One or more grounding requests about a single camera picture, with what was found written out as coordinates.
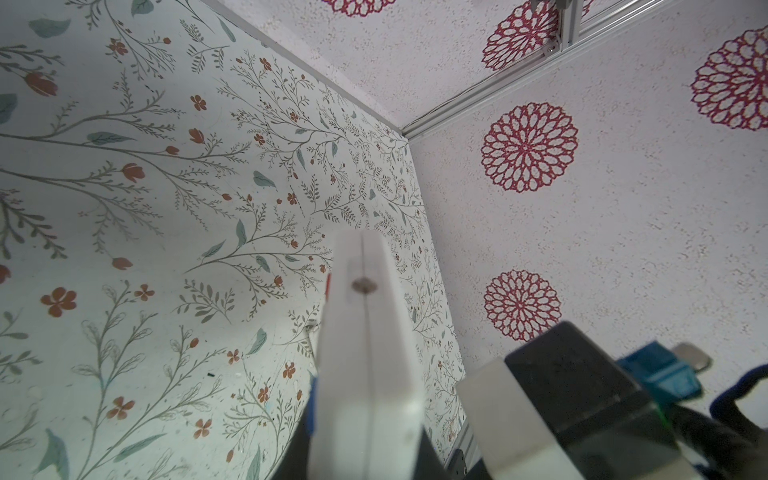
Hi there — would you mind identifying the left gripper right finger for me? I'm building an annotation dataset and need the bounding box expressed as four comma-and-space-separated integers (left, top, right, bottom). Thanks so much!
362, 231, 425, 479

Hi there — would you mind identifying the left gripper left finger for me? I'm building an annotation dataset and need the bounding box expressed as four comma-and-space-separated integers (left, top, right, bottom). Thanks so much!
307, 230, 366, 479

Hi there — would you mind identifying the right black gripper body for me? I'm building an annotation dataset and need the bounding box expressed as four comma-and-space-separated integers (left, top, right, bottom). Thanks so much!
503, 322, 702, 479

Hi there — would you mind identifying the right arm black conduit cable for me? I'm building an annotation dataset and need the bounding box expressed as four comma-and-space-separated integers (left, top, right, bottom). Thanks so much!
665, 362, 768, 480

